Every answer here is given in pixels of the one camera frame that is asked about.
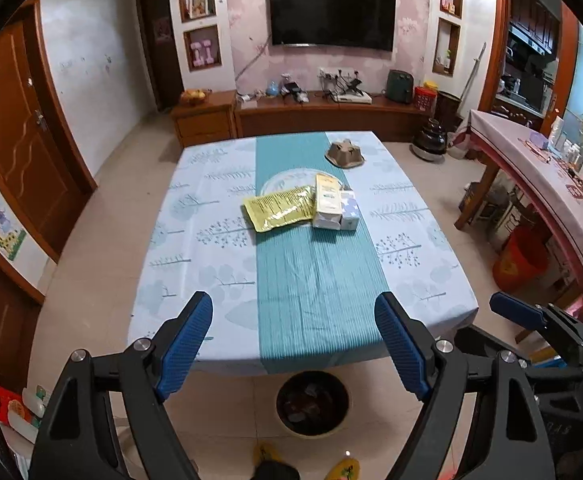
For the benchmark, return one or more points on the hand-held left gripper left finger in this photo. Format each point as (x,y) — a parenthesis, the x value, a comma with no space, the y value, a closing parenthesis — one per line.
(186,345)

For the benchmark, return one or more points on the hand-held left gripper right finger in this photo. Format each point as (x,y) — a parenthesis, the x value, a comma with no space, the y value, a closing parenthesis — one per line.
(401,345)

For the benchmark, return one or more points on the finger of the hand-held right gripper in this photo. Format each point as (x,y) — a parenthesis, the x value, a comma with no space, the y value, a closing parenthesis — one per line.
(481,342)
(516,308)

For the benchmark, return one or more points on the round black trash bin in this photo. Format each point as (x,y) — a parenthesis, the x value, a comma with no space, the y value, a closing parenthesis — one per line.
(313,405)

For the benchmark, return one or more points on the red plastic bucket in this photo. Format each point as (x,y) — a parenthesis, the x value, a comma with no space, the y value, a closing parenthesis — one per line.
(519,260)

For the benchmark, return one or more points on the light blue printed tablecloth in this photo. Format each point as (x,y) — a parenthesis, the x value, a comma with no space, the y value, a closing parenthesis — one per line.
(301,270)

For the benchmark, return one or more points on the yellow slipper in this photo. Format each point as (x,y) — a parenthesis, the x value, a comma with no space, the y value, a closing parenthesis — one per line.
(342,471)
(265,452)

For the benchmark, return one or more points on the long table with pink cloth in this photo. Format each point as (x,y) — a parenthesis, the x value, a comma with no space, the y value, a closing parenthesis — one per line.
(531,170)

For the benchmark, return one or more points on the small white blue box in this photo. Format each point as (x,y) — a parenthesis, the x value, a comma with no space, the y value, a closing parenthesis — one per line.
(350,210)

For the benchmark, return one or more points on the cream carton box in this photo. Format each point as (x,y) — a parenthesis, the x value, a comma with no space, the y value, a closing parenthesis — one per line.
(327,200)

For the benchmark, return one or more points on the yellow foil packet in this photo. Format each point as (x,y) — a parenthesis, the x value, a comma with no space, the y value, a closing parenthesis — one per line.
(279,207)

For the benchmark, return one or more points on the dark ceramic pot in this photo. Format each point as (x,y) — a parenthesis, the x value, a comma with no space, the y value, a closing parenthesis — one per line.
(428,140)

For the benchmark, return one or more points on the red paper packets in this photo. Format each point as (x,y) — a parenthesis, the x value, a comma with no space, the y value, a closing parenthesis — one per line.
(6,407)

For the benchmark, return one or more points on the brown cardboard tray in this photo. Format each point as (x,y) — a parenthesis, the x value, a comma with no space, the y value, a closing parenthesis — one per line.
(344,154)

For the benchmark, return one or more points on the small wooden cabinet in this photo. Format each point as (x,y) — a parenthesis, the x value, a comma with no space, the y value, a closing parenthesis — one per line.
(204,122)

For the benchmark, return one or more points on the red lidded container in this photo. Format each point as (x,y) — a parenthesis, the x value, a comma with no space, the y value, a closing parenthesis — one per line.
(425,100)

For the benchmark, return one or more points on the broom stick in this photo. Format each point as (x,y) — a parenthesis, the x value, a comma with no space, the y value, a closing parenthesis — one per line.
(472,72)

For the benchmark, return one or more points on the wooden television cabinet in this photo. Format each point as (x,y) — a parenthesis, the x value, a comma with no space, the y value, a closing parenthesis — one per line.
(321,117)

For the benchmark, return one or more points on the fruit bowl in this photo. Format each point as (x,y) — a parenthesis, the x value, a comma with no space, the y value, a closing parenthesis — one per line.
(195,97)

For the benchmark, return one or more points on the dark green appliance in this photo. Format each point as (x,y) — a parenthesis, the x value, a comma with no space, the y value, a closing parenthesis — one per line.
(400,87)

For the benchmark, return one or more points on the white set-top box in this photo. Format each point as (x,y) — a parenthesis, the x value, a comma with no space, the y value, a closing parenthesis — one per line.
(354,98)

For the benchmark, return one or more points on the brown wooden door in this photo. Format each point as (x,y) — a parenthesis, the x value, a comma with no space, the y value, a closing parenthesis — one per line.
(16,135)

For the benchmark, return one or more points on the dark interior door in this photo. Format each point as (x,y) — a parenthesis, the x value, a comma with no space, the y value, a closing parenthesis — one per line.
(159,45)

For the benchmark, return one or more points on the framed photo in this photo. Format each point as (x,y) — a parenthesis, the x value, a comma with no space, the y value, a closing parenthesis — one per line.
(198,6)

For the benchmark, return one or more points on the black wall television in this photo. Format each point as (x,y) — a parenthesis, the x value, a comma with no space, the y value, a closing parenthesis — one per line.
(331,15)

